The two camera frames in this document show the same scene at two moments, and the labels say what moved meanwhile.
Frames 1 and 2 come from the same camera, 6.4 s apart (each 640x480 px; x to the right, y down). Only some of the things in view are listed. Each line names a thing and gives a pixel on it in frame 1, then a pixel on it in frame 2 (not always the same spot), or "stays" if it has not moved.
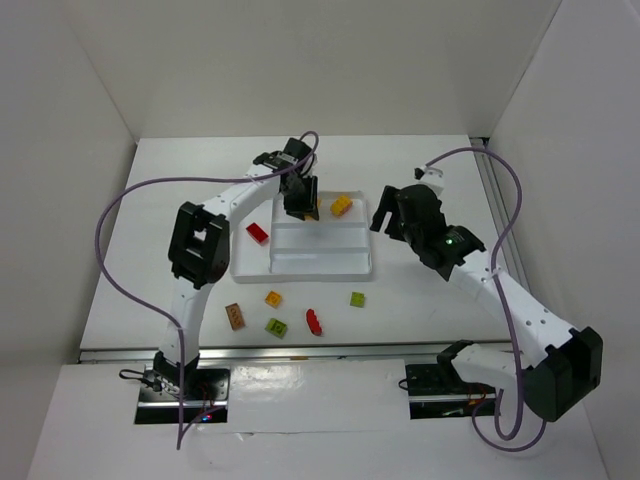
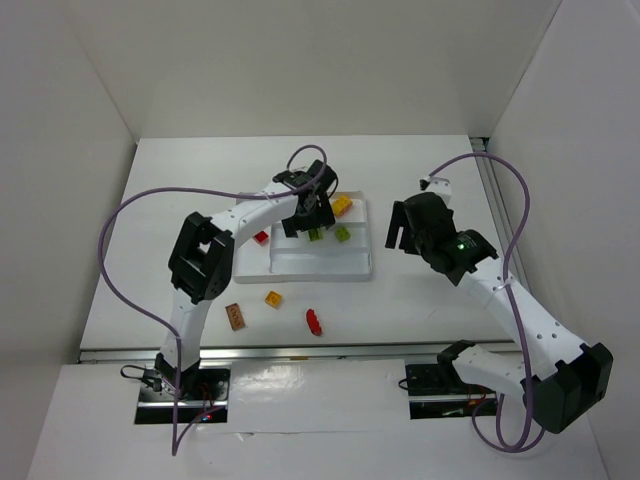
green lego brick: [276, 327] → [316, 234]
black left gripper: [302, 194] → [307, 221]
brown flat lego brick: [235, 316] stays
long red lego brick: [313, 322] stays
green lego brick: [357, 299] → [342, 234]
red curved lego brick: [256, 233] stays
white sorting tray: [271, 246] stays
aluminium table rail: [278, 353] stays
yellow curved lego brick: [341, 205] stays
